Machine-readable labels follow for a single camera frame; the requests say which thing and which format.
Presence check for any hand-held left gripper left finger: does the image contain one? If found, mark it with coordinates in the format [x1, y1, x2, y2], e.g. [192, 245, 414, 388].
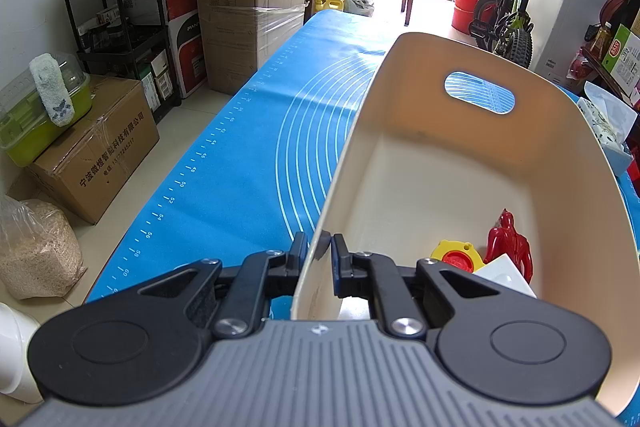
[137, 232, 311, 340]

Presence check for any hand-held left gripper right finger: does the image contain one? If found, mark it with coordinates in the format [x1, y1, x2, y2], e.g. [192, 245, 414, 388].
[331, 234, 501, 341]

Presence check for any yellow toy with red knob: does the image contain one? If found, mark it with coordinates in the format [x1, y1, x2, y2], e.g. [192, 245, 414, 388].
[431, 239, 485, 273]

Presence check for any beige plastic storage bin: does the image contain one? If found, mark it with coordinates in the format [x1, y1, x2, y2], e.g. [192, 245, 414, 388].
[290, 32, 640, 418]

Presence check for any large white power adapter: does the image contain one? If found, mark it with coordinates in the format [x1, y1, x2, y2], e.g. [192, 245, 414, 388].
[472, 255, 538, 299]

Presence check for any red toy figure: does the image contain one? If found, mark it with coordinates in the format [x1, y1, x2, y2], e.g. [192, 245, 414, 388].
[484, 208, 534, 284]

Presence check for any blue silicone baking mat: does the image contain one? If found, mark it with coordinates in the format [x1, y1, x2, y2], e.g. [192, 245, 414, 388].
[85, 9, 640, 427]

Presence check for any taped low cardboard box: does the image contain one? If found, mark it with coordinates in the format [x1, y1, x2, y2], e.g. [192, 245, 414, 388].
[27, 74, 161, 225]

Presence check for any large wrapped cardboard box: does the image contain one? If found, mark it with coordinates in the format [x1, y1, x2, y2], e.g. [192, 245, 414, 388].
[192, 0, 313, 95]

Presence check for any red and white appliance box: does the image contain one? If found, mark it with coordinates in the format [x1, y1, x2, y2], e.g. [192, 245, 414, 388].
[162, 0, 208, 100]

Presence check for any clear bag of grain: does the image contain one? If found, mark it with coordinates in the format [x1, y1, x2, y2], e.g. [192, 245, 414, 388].
[0, 194, 86, 300]

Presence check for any black metal cart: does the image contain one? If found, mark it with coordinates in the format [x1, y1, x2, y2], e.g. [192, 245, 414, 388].
[59, 0, 183, 122]

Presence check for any red plastic bucket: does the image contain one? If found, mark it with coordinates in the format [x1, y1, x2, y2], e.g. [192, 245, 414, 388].
[451, 0, 488, 34]

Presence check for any patterned tissue box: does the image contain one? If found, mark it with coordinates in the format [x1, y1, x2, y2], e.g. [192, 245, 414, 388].
[576, 82, 635, 178]

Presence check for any white fuzzy towel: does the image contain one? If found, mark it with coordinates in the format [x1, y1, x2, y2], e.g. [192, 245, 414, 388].
[29, 53, 76, 128]

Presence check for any green container with clear lid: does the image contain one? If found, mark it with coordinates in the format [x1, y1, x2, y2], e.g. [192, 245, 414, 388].
[0, 52, 93, 168]

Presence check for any white bottle with green cap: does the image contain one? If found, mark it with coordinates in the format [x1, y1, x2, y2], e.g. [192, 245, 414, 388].
[0, 302, 43, 405]

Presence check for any dark wooden side table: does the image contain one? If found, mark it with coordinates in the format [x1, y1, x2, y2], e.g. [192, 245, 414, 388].
[580, 47, 640, 108]

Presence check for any white chest freezer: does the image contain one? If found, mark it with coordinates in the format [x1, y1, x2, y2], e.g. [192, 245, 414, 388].
[525, 0, 618, 88]

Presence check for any amber bottle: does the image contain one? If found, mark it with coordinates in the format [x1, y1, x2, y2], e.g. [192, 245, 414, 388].
[590, 22, 613, 60]

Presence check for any green and white carton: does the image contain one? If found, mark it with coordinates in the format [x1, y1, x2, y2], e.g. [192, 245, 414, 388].
[601, 24, 640, 95]

